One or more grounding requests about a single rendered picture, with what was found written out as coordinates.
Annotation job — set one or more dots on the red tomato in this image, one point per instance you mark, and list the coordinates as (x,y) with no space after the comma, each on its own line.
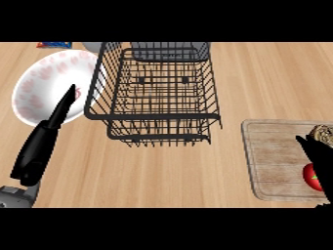
(311,177)

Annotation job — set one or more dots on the white bowl with pink pattern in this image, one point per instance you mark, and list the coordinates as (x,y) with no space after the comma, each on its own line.
(49,88)

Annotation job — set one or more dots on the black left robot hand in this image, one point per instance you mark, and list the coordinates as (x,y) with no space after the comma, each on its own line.
(35,153)

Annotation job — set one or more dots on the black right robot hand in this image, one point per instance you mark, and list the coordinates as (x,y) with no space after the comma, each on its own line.
(330,169)

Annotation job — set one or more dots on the pale wooden cutting board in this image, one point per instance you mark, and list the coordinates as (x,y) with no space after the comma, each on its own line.
(277,159)

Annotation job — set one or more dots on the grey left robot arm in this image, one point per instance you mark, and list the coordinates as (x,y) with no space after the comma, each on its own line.
(10,197)

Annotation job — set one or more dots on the grey round object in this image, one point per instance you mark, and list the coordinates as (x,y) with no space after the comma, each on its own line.
(91,46)

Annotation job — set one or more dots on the blue and red packet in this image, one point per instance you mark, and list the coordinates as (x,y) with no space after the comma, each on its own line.
(53,44)

